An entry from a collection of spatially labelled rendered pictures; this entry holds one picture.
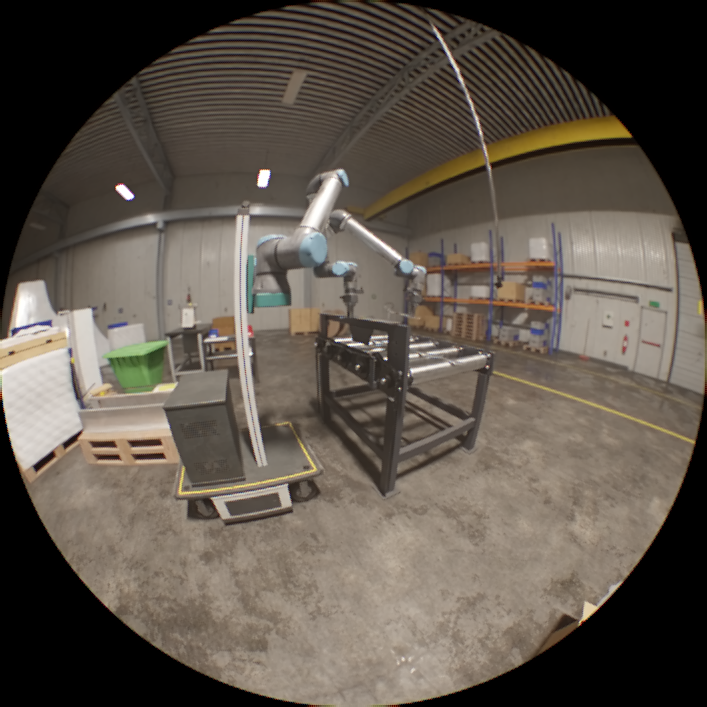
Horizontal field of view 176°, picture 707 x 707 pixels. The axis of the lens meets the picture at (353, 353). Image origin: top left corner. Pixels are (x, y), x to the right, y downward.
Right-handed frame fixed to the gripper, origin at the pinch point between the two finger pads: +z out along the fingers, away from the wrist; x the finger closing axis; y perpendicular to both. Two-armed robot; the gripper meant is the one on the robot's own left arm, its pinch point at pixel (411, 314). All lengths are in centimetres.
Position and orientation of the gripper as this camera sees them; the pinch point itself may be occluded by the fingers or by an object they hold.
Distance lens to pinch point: 161.3
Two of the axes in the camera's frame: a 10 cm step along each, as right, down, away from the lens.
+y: 9.7, 1.7, 1.6
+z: -2.0, 9.7, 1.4
